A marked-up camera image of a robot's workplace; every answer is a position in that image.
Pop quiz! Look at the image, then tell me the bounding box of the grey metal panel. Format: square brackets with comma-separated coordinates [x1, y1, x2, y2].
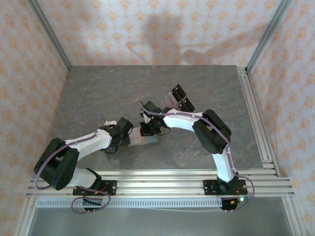
[28, 206, 295, 236]

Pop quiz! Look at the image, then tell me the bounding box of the aluminium frame post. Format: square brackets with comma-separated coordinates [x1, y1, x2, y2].
[246, 0, 293, 72]
[27, 0, 72, 72]

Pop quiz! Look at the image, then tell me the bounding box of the black controller board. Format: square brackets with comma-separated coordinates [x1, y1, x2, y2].
[220, 196, 247, 211]

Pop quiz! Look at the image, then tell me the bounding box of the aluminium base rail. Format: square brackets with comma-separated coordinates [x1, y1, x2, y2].
[26, 169, 296, 198]

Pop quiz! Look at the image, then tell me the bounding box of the white slotted cable duct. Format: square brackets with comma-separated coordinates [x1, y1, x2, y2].
[36, 198, 223, 207]

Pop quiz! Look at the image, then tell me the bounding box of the white pink-print credit card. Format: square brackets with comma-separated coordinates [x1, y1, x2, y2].
[131, 127, 151, 145]

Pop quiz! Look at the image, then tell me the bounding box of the aluminium side rail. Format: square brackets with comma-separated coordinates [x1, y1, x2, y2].
[237, 66, 281, 177]

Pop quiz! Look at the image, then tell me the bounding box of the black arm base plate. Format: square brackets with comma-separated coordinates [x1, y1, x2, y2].
[203, 179, 247, 196]
[73, 180, 117, 197]

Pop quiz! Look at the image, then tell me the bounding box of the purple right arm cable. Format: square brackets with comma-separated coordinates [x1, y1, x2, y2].
[139, 100, 255, 212]

